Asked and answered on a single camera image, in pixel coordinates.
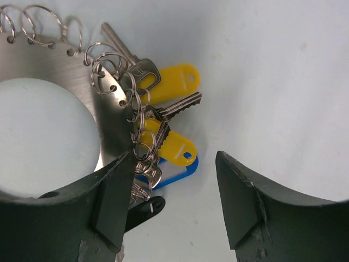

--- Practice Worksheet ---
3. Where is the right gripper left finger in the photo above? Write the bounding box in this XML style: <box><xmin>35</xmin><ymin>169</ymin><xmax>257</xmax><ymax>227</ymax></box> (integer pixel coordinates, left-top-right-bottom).
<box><xmin>1</xmin><ymin>152</ymin><xmax>136</xmax><ymax>261</ymax></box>

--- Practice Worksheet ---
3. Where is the metal disc keyring organiser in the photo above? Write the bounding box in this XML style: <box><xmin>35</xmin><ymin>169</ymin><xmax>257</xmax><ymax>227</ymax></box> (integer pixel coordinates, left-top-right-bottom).
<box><xmin>0</xmin><ymin>4</ymin><xmax>171</xmax><ymax>203</ymax></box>

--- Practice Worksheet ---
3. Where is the blue tag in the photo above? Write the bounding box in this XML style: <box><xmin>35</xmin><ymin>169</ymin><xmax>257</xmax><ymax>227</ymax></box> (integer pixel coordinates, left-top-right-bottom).
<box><xmin>135</xmin><ymin>155</ymin><xmax>200</xmax><ymax>190</ymax></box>

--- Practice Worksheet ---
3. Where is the yellow tag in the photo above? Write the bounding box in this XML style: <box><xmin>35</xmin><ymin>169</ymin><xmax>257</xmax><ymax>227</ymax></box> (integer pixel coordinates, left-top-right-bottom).
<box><xmin>140</xmin><ymin>119</ymin><xmax>197</xmax><ymax>166</ymax></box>
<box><xmin>149</xmin><ymin>64</ymin><xmax>200</xmax><ymax>105</ymax></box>

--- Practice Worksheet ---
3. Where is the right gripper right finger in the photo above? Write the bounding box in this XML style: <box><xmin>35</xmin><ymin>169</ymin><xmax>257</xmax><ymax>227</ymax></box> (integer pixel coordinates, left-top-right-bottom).
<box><xmin>215</xmin><ymin>151</ymin><xmax>348</xmax><ymax>261</ymax></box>

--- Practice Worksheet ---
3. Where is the black tag key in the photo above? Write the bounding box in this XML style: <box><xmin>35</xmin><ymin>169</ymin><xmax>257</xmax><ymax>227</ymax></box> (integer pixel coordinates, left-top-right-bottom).
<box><xmin>124</xmin><ymin>184</ymin><xmax>166</xmax><ymax>233</ymax></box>

